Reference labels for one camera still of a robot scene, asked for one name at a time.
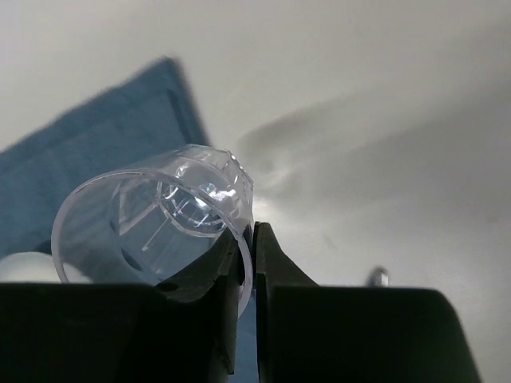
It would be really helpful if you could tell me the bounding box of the blue cloth placemat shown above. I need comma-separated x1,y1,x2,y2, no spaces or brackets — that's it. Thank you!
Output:
0,56,256,383

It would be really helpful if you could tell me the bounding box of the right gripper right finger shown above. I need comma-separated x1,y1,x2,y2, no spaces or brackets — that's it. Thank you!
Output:
254,223,481,382

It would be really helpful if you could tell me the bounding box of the white ceramic plate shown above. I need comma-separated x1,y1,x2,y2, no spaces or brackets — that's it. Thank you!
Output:
0,251,87,285

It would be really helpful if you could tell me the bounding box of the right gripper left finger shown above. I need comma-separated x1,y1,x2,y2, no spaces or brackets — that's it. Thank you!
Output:
1,231,240,382

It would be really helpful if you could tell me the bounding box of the clear plastic cup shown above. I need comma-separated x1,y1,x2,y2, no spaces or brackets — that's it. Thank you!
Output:
51,144,254,311

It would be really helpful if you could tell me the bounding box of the silver knife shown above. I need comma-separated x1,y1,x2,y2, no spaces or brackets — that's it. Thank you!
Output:
366,267,390,287

